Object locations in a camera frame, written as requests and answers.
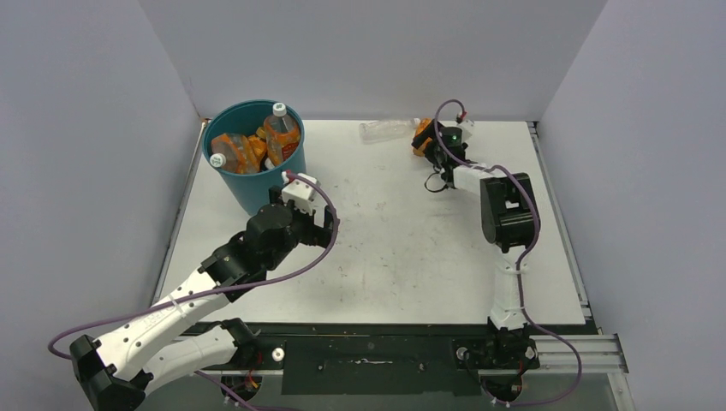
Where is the orange juice bottle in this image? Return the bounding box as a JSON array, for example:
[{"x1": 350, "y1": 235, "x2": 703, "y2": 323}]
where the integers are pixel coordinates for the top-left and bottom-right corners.
[
  {"x1": 247, "y1": 134, "x2": 267, "y2": 171},
  {"x1": 411, "y1": 118, "x2": 436, "y2": 158}
]

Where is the clear crushed bottle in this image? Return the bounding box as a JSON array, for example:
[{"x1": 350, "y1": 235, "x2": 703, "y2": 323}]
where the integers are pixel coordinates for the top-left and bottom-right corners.
[{"x1": 359, "y1": 118, "x2": 421, "y2": 144}]

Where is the large orange tea bottle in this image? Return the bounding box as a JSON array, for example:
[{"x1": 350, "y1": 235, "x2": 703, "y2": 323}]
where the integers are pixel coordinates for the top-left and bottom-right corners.
[{"x1": 263, "y1": 103, "x2": 301, "y2": 166}]

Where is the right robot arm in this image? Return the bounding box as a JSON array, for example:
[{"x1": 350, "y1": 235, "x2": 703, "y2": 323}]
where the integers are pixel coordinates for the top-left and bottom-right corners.
[{"x1": 411, "y1": 122, "x2": 539, "y2": 369}]

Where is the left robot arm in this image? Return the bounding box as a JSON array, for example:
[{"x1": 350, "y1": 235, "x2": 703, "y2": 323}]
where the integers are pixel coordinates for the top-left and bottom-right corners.
[{"x1": 69, "y1": 180, "x2": 339, "y2": 410}]

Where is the teal plastic bin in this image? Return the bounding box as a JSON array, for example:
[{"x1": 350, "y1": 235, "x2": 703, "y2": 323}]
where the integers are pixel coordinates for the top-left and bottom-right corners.
[{"x1": 202, "y1": 99, "x2": 306, "y2": 215}]

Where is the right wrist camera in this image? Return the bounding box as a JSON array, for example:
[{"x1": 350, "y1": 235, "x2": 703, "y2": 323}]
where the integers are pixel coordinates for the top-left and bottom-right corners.
[{"x1": 455, "y1": 116, "x2": 475, "y2": 141}]

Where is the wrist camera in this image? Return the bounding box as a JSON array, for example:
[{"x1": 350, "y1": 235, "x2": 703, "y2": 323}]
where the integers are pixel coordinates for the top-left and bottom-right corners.
[
  {"x1": 281, "y1": 171, "x2": 317, "y2": 216},
  {"x1": 455, "y1": 116, "x2": 475, "y2": 141}
]

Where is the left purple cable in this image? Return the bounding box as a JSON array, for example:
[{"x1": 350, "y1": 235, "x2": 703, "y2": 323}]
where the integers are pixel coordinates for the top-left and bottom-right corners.
[{"x1": 47, "y1": 170, "x2": 342, "y2": 411}]

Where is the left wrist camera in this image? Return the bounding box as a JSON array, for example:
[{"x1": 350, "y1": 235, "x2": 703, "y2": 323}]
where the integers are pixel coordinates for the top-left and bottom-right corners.
[{"x1": 281, "y1": 171, "x2": 317, "y2": 216}]

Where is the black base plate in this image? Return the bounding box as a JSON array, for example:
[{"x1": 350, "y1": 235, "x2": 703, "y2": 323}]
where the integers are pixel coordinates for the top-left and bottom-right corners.
[{"x1": 187, "y1": 320, "x2": 597, "y2": 397}]

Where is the aluminium frame rail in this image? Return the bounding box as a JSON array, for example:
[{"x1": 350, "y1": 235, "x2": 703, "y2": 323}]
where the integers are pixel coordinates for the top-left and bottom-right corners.
[{"x1": 527, "y1": 122, "x2": 628, "y2": 374}]

